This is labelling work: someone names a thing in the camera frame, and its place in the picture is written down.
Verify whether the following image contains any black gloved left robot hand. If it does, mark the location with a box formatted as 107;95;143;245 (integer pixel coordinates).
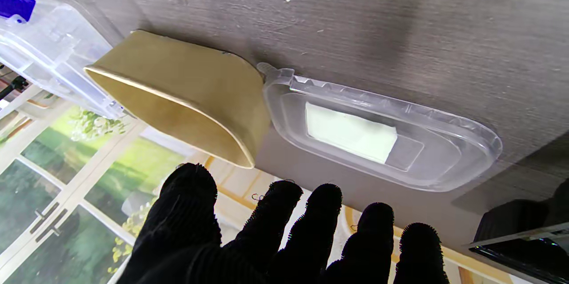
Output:
116;163;449;284

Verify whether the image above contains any clear box with blue clips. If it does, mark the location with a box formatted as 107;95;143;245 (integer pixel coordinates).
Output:
0;0;125;119

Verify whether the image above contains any clear lid with white label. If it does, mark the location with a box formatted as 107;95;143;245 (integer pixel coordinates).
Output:
257;63;503;192

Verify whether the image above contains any brown kraft paper container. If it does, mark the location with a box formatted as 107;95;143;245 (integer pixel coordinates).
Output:
84;30;272;169

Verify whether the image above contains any black plastic tray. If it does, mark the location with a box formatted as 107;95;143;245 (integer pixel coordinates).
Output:
469;180;569;283

